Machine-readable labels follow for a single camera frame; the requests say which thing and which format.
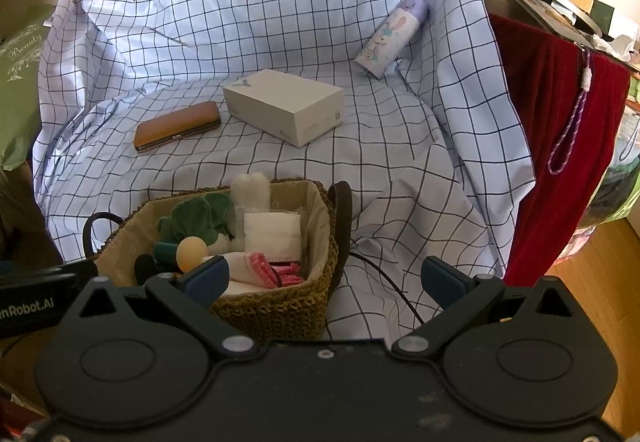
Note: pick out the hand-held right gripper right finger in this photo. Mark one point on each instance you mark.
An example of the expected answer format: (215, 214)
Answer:
(442, 283)

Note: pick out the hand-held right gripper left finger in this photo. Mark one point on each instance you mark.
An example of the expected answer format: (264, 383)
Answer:
(207, 279)

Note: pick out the beige ball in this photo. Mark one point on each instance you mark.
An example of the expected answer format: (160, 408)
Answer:
(192, 253)

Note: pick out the pink striped white sock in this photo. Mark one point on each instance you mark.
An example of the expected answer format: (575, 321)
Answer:
(265, 267)

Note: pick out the black pompom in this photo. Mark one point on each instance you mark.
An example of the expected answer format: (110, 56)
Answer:
(145, 269)

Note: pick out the green plush cabbage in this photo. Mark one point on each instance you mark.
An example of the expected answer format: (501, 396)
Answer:
(192, 217)

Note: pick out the white sachet packet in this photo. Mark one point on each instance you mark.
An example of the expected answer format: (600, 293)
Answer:
(272, 237)

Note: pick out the woven straw basket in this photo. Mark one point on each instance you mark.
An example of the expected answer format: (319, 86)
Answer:
(280, 312)

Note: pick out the white plush bunny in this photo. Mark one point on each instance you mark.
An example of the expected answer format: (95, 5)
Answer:
(250, 192)

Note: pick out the checked bed sheet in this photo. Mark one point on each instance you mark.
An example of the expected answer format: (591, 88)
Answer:
(375, 147)

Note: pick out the brown leather case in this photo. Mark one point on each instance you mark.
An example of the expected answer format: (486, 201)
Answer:
(175, 127)

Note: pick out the red velvet cloth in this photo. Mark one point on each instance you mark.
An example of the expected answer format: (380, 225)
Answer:
(545, 147)

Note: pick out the white cardboard box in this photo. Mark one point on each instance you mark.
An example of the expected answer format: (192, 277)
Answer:
(290, 107)

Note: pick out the cartoon printed purple-capped bottle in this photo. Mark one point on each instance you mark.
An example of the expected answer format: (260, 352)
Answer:
(392, 37)

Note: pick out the dark tray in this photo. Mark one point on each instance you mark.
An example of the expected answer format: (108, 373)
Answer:
(550, 12)

